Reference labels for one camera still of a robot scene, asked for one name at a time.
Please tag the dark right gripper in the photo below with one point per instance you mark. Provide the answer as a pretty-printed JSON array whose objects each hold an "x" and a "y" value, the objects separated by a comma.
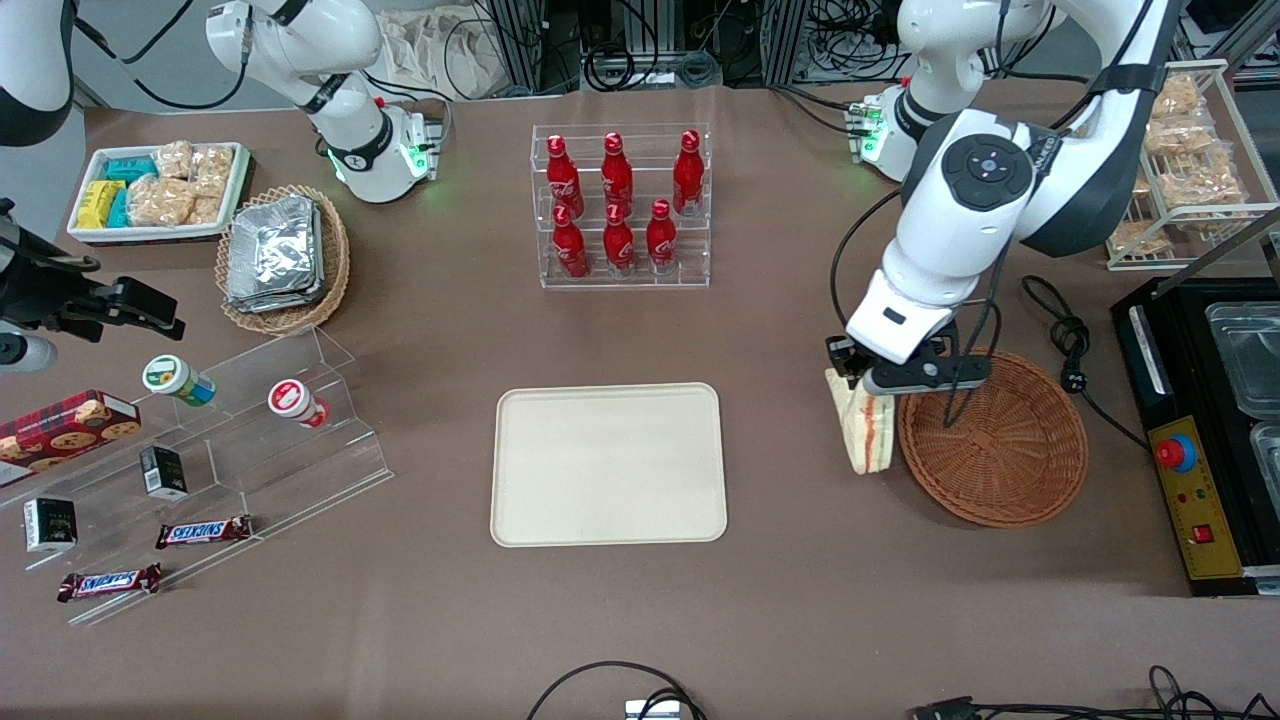
[{"x": 42, "y": 289}]

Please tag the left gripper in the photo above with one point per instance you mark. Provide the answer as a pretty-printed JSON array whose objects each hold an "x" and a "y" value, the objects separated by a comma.
[{"x": 838, "y": 353}]

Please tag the triangular sandwich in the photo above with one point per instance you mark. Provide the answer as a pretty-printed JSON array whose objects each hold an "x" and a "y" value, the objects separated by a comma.
[{"x": 865, "y": 435}]

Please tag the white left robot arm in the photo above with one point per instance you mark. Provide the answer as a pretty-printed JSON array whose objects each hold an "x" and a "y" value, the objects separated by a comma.
[{"x": 960, "y": 220}]

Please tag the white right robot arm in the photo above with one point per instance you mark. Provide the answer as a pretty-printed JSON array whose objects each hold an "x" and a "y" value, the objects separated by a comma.
[{"x": 360, "y": 150}]

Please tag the white rectangular snack tray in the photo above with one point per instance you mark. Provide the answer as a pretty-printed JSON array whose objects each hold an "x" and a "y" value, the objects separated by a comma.
[{"x": 85, "y": 232}]

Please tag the round brown wicker basket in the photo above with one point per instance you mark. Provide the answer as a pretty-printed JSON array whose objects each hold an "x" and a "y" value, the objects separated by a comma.
[{"x": 1010, "y": 470}]

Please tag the light wicker basket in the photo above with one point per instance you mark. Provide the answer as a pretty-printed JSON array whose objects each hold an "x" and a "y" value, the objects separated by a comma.
[{"x": 335, "y": 270}]

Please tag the cream plastic tray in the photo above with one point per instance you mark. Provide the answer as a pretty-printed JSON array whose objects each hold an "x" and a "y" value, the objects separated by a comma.
[{"x": 608, "y": 465}]

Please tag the green lid cup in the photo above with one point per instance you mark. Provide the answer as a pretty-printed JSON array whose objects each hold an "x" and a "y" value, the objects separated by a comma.
[{"x": 172, "y": 377}]

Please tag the teal snack pack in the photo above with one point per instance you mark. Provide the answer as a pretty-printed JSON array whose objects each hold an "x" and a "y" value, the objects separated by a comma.
[
  {"x": 119, "y": 210},
  {"x": 130, "y": 169}
]

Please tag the rice cracker bag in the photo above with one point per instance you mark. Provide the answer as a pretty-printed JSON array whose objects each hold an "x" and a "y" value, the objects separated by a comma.
[
  {"x": 213, "y": 170},
  {"x": 207, "y": 209},
  {"x": 174, "y": 158},
  {"x": 160, "y": 202}
]

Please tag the yellow snack pack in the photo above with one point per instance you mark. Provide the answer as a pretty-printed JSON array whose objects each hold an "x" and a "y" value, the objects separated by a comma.
[{"x": 98, "y": 205}]

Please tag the stack of foil containers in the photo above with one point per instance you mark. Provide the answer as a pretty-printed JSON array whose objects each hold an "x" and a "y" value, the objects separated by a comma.
[{"x": 273, "y": 250}]

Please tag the red cookie box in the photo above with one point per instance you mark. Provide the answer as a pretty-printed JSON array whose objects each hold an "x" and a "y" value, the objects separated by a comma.
[{"x": 60, "y": 435}]

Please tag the small black box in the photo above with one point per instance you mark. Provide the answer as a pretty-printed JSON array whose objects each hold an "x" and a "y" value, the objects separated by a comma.
[
  {"x": 163, "y": 473},
  {"x": 50, "y": 525}
]

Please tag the red lid cup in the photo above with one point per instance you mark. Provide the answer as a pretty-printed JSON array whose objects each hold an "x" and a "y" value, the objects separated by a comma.
[{"x": 292, "y": 400}]

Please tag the clear acrylic stepped display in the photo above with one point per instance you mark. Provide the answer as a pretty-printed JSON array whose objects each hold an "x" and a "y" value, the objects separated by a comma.
[{"x": 250, "y": 460}]

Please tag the clear acrylic bottle rack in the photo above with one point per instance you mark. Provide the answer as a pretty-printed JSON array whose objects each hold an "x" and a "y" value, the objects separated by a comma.
[{"x": 690, "y": 250}]

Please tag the red cola bottle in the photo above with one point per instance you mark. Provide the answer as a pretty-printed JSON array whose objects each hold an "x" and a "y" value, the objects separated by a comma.
[
  {"x": 563, "y": 180},
  {"x": 687, "y": 178},
  {"x": 619, "y": 245},
  {"x": 617, "y": 178},
  {"x": 570, "y": 248},
  {"x": 661, "y": 240}
]

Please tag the Snickers chocolate bar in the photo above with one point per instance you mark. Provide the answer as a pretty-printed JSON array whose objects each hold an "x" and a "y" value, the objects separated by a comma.
[
  {"x": 108, "y": 582},
  {"x": 203, "y": 532}
]

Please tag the cracker bag in rack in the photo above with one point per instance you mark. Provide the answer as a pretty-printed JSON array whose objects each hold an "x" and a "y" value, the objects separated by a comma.
[
  {"x": 1176, "y": 97},
  {"x": 1205, "y": 183},
  {"x": 1140, "y": 236},
  {"x": 1180, "y": 137}
]

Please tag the red emergency stop button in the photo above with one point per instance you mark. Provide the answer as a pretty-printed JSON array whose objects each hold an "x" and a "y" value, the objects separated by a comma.
[{"x": 1176, "y": 453}]

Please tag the beige cloth bag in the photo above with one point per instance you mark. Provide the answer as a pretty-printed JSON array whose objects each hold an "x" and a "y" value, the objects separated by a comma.
[{"x": 430, "y": 55}]

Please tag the grey metal bar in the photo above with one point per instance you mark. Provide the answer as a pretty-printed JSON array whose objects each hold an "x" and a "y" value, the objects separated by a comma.
[{"x": 1225, "y": 250}]

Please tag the black appliance with yellow panel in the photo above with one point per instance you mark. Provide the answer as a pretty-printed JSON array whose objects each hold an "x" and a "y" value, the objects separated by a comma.
[{"x": 1195, "y": 560}]

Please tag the small silver device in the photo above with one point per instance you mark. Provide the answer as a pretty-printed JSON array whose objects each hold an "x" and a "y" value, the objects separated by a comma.
[{"x": 652, "y": 710}]

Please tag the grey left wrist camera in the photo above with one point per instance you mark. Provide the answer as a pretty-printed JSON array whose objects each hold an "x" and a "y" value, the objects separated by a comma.
[{"x": 925, "y": 375}]

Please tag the aluminium frame post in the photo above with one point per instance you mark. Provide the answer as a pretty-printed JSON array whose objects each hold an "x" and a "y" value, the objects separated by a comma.
[
  {"x": 530, "y": 40},
  {"x": 787, "y": 40}
]

